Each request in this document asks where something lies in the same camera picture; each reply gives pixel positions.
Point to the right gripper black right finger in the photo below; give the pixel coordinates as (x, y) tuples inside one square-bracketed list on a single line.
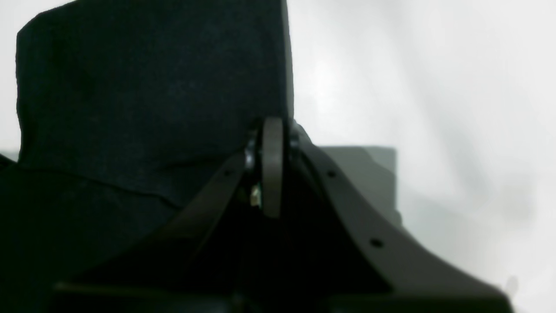
[(407, 277)]

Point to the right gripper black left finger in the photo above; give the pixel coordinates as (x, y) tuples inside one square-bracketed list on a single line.
[(162, 258)]

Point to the black T-shirt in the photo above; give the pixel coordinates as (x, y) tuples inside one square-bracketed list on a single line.
[(126, 108)]

